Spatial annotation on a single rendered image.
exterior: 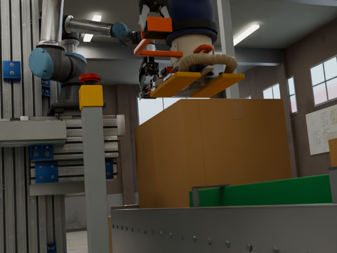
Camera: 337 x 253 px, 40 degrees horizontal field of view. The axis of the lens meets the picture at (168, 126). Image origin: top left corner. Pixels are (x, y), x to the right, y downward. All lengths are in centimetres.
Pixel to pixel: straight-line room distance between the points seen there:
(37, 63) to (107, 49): 803
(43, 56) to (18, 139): 35
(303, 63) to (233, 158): 948
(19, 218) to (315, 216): 160
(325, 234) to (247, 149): 100
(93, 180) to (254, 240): 75
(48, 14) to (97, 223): 92
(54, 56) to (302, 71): 938
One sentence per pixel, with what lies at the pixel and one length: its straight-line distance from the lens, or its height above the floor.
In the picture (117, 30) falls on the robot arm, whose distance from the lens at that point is 247.
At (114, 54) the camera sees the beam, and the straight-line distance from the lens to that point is 996.
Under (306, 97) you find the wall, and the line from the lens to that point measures 1089.
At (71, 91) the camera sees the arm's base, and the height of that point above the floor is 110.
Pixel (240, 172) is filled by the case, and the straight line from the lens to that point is 161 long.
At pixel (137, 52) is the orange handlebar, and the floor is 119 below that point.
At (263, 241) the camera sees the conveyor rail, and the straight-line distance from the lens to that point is 81.
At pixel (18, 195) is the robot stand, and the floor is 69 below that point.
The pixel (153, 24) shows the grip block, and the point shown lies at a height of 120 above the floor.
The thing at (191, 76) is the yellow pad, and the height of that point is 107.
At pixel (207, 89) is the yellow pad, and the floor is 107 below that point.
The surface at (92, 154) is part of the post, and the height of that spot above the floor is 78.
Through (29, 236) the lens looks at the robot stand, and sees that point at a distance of 212.
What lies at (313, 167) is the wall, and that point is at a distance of 1075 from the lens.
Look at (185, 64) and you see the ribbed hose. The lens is 179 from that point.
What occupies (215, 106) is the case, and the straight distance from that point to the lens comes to 161.
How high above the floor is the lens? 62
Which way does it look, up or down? 9 degrees up
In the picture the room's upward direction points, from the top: 4 degrees counter-clockwise
